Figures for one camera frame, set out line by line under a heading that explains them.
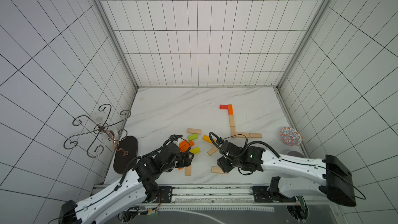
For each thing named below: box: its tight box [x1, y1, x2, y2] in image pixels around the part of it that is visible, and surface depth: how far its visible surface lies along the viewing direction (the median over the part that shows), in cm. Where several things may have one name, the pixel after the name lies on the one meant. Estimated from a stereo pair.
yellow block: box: [189, 146, 201, 154], surface depth 89 cm
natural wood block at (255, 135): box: [249, 133, 263, 139], surface depth 94 cm
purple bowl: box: [286, 150, 307, 159], surface depth 83 cm
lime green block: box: [187, 133, 198, 142], surface depth 94 cm
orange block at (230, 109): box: [228, 104, 234, 116], surface depth 109 cm
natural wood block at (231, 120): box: [229, 114, 235, 128], surface depth 104 cm
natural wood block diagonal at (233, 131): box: [230, 126, 236, 138], surface depth 98 cm
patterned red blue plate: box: [279, 127, 303, 147], surface depth 93 cm
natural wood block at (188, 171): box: [185, 165, 192, 177], surface depth 82 cm
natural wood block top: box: [186, 128, 202, 135], surface depth 97 cm
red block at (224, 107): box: [219, 104, 229, 110], surface depth 109 cm
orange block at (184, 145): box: [178, 139, 191, 152], surface depth 90 cm
